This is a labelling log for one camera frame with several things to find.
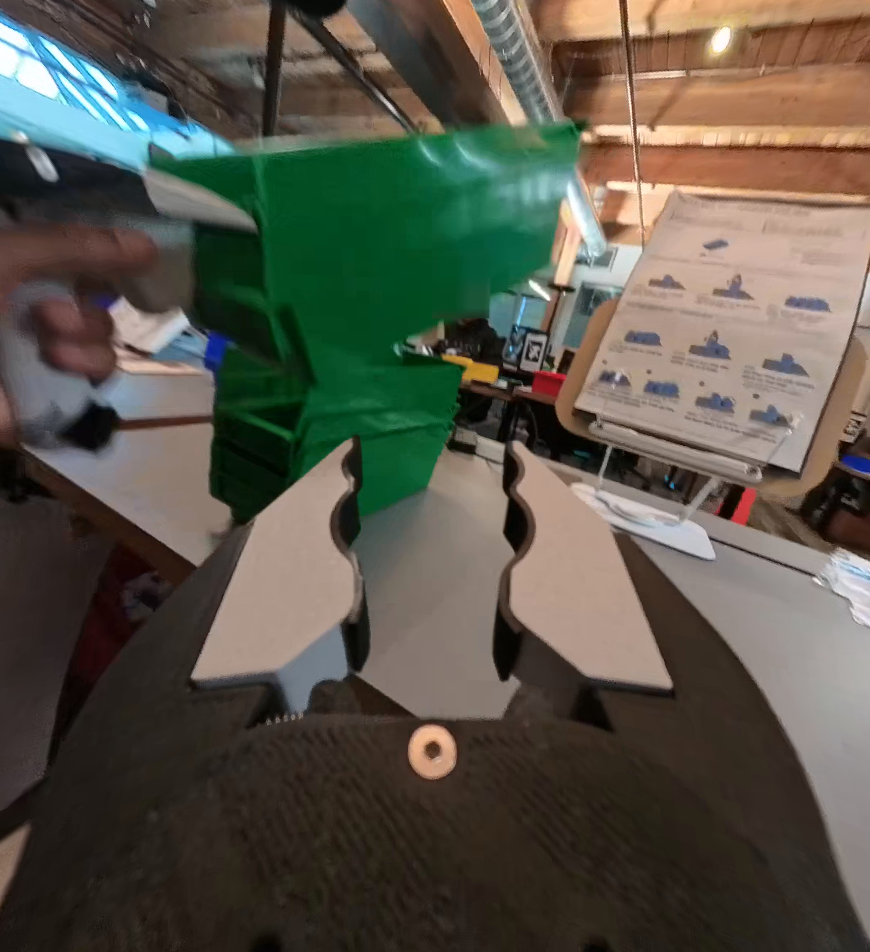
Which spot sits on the printed instruction sheet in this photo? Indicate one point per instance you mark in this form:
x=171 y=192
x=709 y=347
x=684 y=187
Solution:
x=739 y=312

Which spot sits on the large yellow bin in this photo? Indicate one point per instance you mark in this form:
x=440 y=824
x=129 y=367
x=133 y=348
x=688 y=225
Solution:
x=479 y=370

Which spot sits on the blue plastic bin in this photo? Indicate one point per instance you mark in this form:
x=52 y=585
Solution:
x=215 y=349
x=862 y=465

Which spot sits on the black disc floor lamp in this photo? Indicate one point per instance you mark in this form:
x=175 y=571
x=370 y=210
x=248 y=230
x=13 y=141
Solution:
x=275 y=74

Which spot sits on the black white marker sign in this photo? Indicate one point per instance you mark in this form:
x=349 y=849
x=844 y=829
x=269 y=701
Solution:
x=534 y=351

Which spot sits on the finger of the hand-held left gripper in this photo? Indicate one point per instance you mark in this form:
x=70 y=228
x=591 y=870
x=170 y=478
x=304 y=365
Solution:
x=182 y=201

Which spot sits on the orange traffic cone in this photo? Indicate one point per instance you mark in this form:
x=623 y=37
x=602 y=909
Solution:
x=736 y=506

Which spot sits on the green plastic bin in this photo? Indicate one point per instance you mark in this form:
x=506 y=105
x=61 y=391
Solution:
x=405 y=238
x=420 y=379
x=397 y=476
x=256 y=435

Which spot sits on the grey desk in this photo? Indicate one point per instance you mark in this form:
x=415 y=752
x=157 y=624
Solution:
x=159 y=394
x=777 y=669

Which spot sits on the red plastic bin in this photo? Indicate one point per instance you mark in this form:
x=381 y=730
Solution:
x=548 y=383

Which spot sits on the silver ribbed duct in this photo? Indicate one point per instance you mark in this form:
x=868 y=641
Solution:
x=516 y=44

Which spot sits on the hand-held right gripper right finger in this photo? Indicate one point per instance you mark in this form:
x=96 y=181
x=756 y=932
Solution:
x=583 y=602

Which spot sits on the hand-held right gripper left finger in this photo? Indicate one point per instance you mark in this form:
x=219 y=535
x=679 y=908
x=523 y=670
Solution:
x=278 y=595

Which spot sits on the person's white shirt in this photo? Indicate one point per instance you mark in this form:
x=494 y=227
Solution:
x=18 y=632

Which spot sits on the red bag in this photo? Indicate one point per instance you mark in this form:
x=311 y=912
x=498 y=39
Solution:
x=115 y=617

